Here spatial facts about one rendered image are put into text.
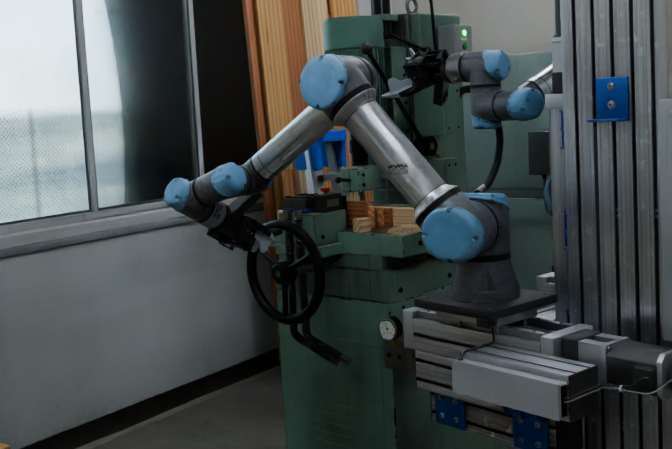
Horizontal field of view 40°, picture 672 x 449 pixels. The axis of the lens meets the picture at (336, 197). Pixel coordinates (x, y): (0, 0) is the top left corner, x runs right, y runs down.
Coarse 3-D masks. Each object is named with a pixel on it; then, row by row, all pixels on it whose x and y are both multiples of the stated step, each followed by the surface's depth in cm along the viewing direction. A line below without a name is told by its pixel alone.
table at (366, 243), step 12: (348, 228) 264; (372, 228) 261; (384, 228) 260; (276, 240) 275; (348, 240) 256; (360, 240) 253; (372, 240) 250; (384, 240) 247; (396, 240) 245; (408, 240) 245; (420, 240) 249; (276, 252) 262; (324, 252) 251; (336, 252) 255; (348, 252) 257; (360, 252) 254; (372, 252) 251; (384, 252) 248; (396, 252) 245; (408, 252) 245; (420, 252) 249
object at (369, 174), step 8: (344, 168) 270; (352, 168) 268; (360, 168) 267; (368, 168) 269; (376, 168) 272; (344, 176) 270; (352, 176) 268; (360, 176) 267; (368, 176) 270; (376, 176) 272; (344, 184) 270; (352, 184) 268; (360, 184) 267; (368, 184) 270; (376, 184) 272; (384, 184) 275; (360, 192) 272
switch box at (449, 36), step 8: (440, 32) 280; (448, 32) 278; (456, 32) 278; (440, 40) 280; (448, 40) 278; (456, 40) 278; (464, 40) 281; (440, 48) 281; (448, 48) 279; (456, 48) 278
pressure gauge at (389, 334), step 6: (384, 318) 242; (390, 318) 241; (396, 318) 242; (378, 324) 243; (384, 324) 242; (390, 324) 241; (396, 324) 240; (384, 330) 243; (390, 330) 241; (396, 330) 240; (402, 330) 242; (384, 336) 243; (390, 336) 241; (396, 336) 241; (396, 342) 244
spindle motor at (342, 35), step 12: (324, 24) 265; (336, 24) 261; (348, 24) 259; (360, 24) 260; (372, 24) 261; (324, 36) 266; (336, 36) 261; (348, 36) 260; (360, 36) 260; (372, 36) 261; (324, 48) 267; (336, 48) 262; (348, 48) 260; (384, 72) 268; (384, 84) 268; (384, 108) 267
